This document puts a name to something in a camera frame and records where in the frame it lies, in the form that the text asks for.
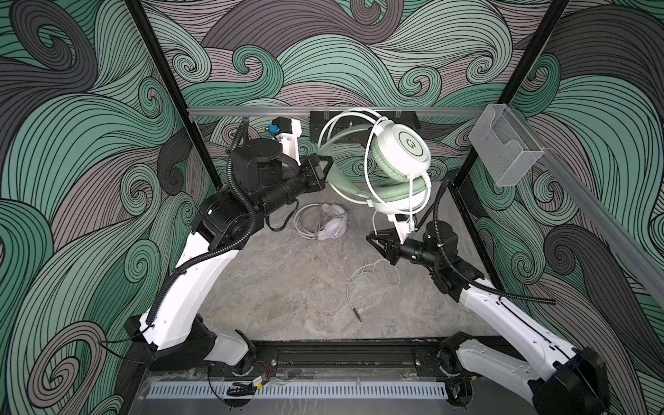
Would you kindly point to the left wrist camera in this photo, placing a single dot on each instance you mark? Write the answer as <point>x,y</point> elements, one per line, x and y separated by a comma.
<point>287,132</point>

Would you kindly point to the white slotted cable duct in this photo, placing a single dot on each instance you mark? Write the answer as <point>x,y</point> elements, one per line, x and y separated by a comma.
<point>304,390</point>

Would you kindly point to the white over-ear headphones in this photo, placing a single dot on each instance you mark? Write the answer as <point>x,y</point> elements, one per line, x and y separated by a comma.
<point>333,221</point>

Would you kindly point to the clear plastic wall holder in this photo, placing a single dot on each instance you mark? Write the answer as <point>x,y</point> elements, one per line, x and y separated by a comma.
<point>506,144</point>

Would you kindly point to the green over-ear headphones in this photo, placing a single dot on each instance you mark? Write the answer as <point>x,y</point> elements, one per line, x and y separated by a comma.
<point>395,168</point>

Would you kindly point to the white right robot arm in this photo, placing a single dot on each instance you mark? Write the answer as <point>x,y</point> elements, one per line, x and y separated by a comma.
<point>551,374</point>

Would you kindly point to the black corner frame post left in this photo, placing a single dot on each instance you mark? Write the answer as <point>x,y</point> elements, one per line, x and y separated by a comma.
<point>149,37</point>

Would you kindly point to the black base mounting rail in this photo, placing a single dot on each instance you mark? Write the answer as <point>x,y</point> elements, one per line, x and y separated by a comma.
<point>426,357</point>

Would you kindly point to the black perforated metal tray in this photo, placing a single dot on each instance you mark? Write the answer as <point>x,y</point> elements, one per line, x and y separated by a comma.
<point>355,129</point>

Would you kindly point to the aluminium rail right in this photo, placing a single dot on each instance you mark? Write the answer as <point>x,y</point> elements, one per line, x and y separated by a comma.
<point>572,165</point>

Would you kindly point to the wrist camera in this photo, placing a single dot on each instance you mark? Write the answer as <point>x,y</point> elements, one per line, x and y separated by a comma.
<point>404,225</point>
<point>287,132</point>

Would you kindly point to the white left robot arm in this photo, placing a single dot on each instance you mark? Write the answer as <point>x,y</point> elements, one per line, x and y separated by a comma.
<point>172,334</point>

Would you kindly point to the black corner frame post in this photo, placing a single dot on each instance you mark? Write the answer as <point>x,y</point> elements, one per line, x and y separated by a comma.
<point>149,37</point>
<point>533,51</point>

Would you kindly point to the black corner frame post right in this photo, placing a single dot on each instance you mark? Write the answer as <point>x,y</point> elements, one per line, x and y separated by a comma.
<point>533,51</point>

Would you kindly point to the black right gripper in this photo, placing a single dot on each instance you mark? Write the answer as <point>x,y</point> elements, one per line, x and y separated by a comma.
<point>394,248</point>

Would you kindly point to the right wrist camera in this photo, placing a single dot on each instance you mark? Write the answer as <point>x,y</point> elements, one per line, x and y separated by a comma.
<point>404,225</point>

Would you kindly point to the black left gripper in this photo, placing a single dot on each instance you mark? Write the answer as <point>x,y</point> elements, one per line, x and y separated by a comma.
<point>314,178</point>

